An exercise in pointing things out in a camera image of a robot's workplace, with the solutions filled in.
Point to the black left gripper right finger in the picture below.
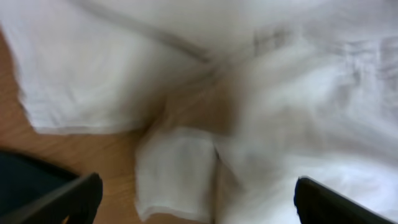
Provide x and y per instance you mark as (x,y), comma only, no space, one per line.
(317,204)

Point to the black t-shirt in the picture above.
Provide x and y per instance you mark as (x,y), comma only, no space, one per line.
(25,179)

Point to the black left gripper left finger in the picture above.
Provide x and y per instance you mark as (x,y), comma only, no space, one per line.
(76,202)

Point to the beige shorts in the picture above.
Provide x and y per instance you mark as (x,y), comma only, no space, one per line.
(238,98)

